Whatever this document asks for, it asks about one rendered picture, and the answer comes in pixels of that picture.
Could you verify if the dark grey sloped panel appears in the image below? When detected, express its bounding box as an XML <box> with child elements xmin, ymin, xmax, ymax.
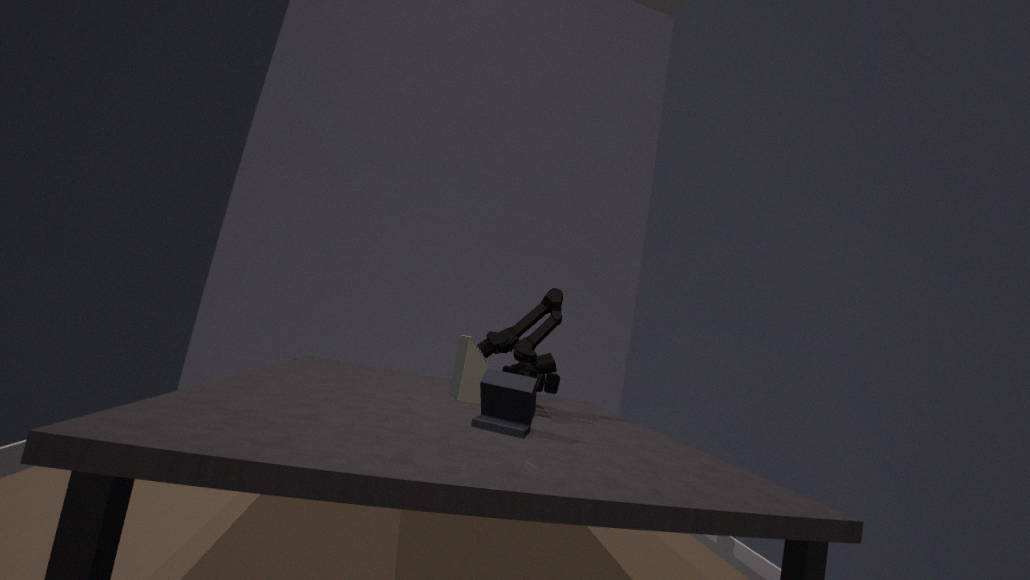
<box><xmin>471</xmin><ymin>369</ymin><xmax>537</xmax><ymax>439</ymax></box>

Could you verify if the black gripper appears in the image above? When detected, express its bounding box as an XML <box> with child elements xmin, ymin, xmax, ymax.
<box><xmin>502</xmin><ymin>364</ymin><xmax>560</xmax><ymax>394</ymax></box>

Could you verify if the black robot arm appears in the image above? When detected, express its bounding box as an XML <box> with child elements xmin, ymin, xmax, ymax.
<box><xmin>477</xmin><ymin>288</ymin><xmax>563</xmax><ymax>374</ymax></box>

